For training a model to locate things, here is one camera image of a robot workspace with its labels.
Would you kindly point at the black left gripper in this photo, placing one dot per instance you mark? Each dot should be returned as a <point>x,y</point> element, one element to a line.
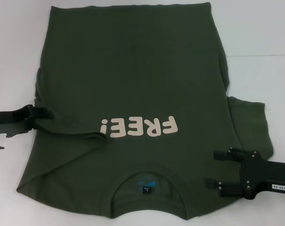
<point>10,120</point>

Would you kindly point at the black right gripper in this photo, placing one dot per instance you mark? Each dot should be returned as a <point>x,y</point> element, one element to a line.
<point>264,174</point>

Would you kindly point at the dark green FREE t-shirt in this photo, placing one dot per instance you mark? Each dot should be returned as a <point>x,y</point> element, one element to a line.
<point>137,70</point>

